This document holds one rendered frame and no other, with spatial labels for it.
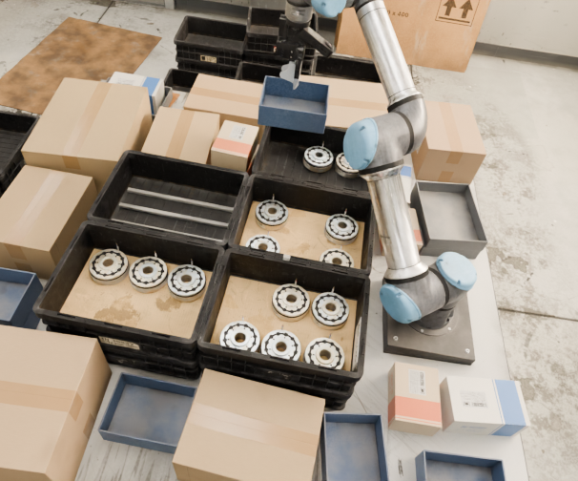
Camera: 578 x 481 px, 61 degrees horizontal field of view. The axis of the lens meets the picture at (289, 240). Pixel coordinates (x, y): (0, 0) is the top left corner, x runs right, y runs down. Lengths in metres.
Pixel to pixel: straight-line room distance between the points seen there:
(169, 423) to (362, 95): 1.34
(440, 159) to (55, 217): 1.33
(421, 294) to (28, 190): 1.18
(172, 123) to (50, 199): 0.50
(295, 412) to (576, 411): 1.62
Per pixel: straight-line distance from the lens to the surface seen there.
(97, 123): 1.80
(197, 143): 1.74
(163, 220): 1.55
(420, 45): 4.07
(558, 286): 2.92
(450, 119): 2.07
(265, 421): 1.19
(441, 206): 1.85
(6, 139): 2.68
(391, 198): 1.25
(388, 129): 1.24
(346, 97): 1.96
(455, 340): 1.55
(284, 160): 1.74
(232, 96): 1.96
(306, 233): 1.52
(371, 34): 1.39
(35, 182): 1.70
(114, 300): 1.40
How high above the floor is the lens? 1.99
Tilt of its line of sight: 51 degrees down
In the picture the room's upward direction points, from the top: 9 degrees clockwise
